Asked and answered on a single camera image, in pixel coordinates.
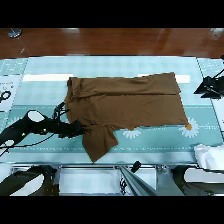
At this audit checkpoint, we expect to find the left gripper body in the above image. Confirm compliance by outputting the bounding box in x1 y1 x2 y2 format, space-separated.
58 120 85 140

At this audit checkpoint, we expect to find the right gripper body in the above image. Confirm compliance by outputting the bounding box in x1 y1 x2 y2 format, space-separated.
193 75 223 100

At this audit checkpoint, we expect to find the brown T-shirt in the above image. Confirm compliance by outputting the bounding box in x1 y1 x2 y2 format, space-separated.
64 71 190 164

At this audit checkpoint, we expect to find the white paper sheet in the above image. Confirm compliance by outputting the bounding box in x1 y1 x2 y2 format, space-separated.
0 74 16 113
213 97 224 135

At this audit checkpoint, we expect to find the white garment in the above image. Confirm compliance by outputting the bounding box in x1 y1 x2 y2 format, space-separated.
193 142 224 171

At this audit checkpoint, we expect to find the black cable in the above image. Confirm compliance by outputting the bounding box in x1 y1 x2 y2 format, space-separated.
0 132 57 158
118 176 129 195

